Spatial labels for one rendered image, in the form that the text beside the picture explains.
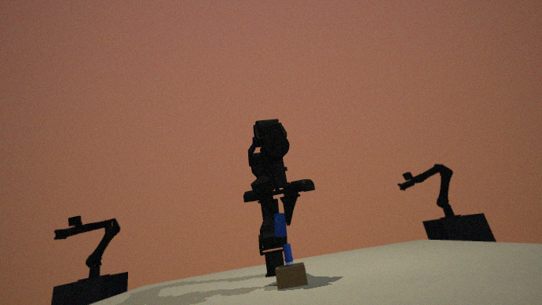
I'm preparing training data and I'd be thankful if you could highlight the brown wooden block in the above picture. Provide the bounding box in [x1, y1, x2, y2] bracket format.
[275, 262, 308, 289]

